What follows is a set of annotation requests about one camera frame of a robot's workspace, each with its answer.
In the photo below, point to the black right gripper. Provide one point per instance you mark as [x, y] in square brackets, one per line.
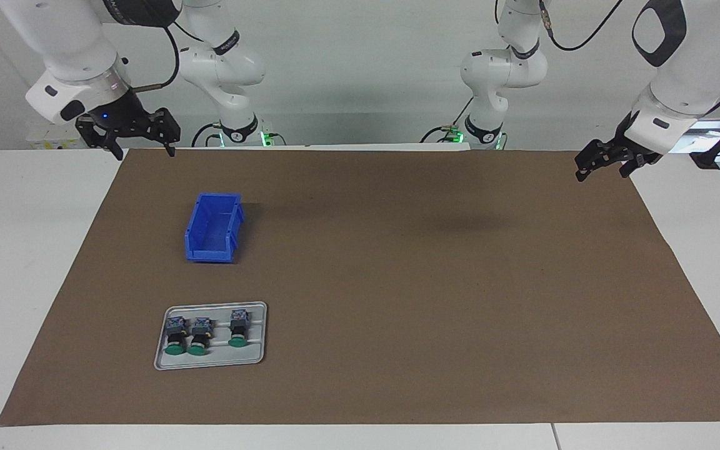
[124, 119]

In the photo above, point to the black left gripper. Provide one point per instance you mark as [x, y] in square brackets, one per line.
[635, 153]

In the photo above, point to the green push button switch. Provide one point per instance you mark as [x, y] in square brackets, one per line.
[175, 337]
[200, 337]
[238, 328]

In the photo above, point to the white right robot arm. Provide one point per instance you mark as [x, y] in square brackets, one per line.
[72, 37]

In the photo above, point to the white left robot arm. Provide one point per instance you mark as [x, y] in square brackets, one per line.
[697, 62]

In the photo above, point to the white background box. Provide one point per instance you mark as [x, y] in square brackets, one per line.
[47, 139]

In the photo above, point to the blue plastic storage bin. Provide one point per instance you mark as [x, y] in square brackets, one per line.
[213, 247]

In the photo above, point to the brown paper table mat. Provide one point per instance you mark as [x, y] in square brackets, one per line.
[429, 300]

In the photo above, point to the grey metal tray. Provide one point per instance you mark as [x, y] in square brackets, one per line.
[250, 356]

